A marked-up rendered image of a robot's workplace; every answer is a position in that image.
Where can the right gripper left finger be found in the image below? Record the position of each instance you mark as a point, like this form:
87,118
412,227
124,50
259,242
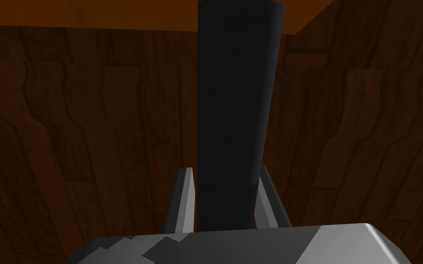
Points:
184,205

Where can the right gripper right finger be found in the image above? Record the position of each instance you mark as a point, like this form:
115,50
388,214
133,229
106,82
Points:
268,209

